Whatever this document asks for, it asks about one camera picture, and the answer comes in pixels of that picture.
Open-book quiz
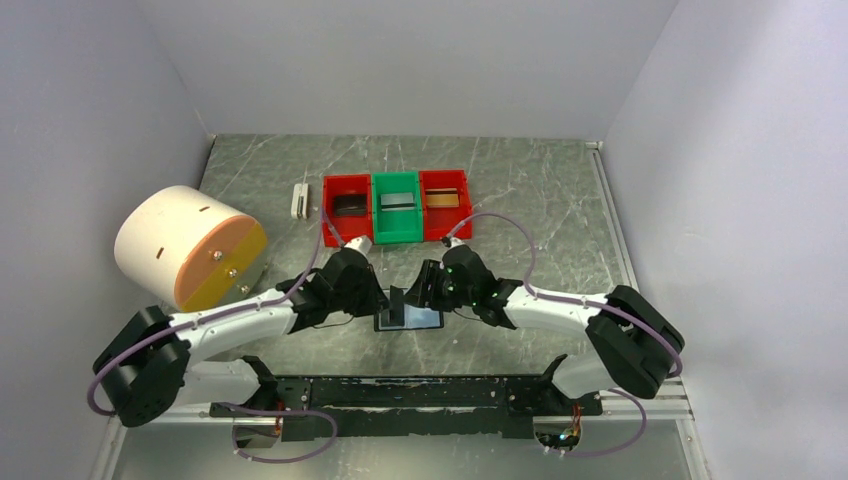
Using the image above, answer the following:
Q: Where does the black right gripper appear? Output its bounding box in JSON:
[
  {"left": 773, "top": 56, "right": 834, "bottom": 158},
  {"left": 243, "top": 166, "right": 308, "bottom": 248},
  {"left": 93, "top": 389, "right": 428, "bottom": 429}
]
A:
[{"left": 402, "top": 259, "right": 477, "bottom": 312}]

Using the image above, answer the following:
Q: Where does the black leather card holder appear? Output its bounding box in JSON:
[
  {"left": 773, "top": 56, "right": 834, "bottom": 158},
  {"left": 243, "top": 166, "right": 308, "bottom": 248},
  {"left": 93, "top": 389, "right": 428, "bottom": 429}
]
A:
[{"left": 373, "top": 304, "right": 445, "bottom": 332}]

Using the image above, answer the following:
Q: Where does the red plastic bin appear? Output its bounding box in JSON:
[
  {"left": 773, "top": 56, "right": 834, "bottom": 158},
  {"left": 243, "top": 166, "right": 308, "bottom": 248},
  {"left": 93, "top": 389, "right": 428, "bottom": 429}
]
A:
[
  {"left": 322, "top": 174, "right": 374, "bottom": 247},
  {"left": 419, "top": 170, "right": 473, "bottom": 241}
]

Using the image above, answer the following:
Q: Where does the gold card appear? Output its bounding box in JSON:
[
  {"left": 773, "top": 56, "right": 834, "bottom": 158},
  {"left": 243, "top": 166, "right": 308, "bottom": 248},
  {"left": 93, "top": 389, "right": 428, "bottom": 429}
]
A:
[{"left": 424, "top": 188, "right": 460, "bottom": 209}]

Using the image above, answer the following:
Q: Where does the green plastic bin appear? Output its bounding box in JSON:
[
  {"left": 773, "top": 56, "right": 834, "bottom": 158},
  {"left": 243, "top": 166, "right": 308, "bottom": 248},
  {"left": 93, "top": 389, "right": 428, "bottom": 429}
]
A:
[{"left": 371, "top": 171, "right": 424, "bottom": 245}]

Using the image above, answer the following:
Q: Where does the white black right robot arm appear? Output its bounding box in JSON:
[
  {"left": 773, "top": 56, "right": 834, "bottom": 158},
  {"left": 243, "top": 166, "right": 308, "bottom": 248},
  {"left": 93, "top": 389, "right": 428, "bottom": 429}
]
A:
[{"left": 404, "top": 245, "right": 685, "bottom": 414}]

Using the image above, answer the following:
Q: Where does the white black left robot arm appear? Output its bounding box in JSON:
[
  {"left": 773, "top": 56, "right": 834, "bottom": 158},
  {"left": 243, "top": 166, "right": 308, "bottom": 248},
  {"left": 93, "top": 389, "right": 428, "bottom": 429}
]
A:
[{"left": 87, "top": 238, "right": 382, "bottom": 428}]

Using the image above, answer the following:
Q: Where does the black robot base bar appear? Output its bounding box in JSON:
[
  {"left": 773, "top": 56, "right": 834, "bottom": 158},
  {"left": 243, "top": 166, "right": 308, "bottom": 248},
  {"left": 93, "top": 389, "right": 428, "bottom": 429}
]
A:
[{"left": 209, "top": 374, "right": 602, "bottom": 442}]

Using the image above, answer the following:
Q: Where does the black card in bin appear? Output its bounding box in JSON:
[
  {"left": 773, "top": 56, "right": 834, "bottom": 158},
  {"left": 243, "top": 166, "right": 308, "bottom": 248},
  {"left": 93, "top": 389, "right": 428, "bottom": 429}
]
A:
[{"left": 332, "top": 193, "right": 369, "bottom": 217}]

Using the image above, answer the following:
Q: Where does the silver card in bin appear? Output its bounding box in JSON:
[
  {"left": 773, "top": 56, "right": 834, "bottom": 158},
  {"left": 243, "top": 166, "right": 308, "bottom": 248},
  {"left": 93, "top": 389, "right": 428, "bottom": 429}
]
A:
[{"left": 379, "top": 192, "right": 417, "bottom": 212}]

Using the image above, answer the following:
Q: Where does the small white clip block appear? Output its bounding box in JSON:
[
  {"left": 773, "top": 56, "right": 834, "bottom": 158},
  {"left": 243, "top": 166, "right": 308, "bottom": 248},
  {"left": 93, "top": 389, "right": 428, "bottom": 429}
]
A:
[{"left": 290, "top": 183, "right": 310, "bottom": 220}]

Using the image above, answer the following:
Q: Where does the white orange cylinder drum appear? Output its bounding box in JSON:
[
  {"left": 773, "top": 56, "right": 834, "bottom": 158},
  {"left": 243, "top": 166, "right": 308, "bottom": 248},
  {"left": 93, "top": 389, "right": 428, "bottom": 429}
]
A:
[{"left": 113, "top": 185, "right": 268, "bottom": 312}]

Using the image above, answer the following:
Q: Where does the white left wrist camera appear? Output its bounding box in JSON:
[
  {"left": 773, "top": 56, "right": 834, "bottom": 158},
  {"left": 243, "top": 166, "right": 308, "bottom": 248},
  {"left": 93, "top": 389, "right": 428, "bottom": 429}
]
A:
[{"left": 345, "top": 235, "right": 373, "bottom": 256}]

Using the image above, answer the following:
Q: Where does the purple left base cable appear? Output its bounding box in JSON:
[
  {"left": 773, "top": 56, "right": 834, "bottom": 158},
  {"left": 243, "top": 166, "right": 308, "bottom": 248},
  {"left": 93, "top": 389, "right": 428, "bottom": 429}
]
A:
[{"left": 218, "top": 402, "right": 339, "bottom": 464}]

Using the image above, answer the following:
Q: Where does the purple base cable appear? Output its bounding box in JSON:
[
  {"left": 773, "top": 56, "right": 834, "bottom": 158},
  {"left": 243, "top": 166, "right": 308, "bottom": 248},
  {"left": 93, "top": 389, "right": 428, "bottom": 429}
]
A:
[
  {"left": 218, "top": 402, "right": 339, "bottom": 464},
  {"left": 543, "top": 387, "right": 649, "bottom": 460}
]

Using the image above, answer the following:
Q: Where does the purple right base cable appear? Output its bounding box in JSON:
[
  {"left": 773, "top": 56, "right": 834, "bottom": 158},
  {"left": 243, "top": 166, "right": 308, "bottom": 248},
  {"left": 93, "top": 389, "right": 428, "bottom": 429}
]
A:
[{"left": 543, "top": 387, "right": 649, "bottom": 460}]

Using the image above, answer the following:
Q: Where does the aluminium frame rail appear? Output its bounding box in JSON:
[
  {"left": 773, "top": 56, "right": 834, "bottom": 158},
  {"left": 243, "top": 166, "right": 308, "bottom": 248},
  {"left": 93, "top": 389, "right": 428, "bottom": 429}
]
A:
[{"left": 89, "top": 140, "right": 713, "bottom": 480}]

